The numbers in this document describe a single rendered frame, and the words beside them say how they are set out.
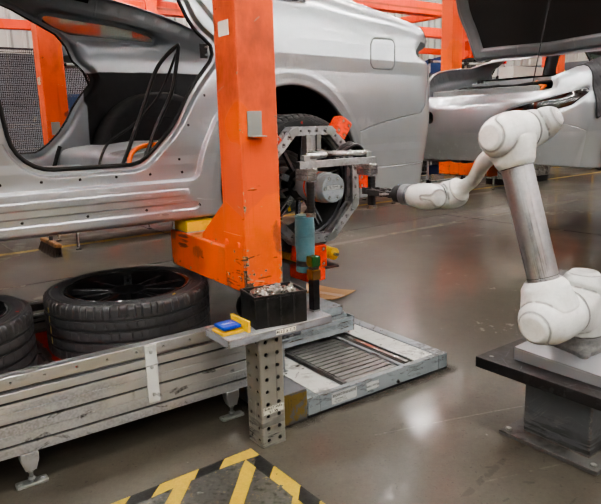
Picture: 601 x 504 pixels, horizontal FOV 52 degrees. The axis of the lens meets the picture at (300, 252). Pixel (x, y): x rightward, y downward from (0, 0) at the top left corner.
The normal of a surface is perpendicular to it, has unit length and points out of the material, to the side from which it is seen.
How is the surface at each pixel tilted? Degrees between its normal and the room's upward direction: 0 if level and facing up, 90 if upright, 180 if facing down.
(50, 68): 90
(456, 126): 88
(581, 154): 99
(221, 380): 90
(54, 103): 90
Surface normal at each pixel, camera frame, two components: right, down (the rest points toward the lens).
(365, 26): 0.56, -0.01
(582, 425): -0.80, 0.15
